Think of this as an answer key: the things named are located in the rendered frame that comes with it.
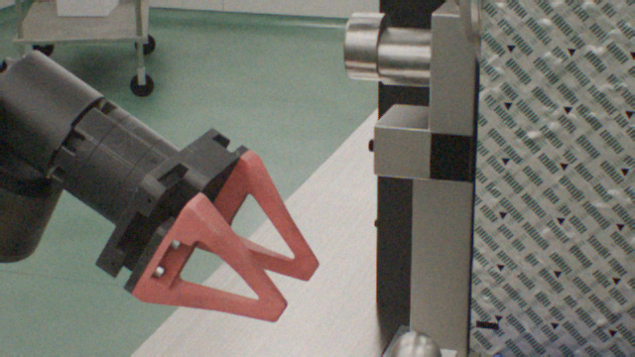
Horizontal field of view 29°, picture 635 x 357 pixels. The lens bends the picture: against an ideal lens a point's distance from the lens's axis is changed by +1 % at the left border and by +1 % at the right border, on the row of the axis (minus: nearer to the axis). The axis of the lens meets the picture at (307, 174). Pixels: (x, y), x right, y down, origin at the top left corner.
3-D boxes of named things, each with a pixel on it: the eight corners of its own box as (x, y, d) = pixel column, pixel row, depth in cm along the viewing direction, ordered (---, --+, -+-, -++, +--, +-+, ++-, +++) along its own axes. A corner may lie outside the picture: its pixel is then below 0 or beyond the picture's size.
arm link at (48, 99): (-20, 60, 68) (38, 27, 72) (-54, 152, 72) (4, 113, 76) (82, 132, 67) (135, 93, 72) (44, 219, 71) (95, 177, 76)
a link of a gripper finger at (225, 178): (259, 350, 70) (124, 255, 70) (298, 299, 76) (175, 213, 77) (317, 261, 67) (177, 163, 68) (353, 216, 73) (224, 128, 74)
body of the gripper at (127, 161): (119, 287, 67) (10, 210, 68) (191, 223, 77) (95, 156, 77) (172, 196, 65) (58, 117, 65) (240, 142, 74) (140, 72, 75)
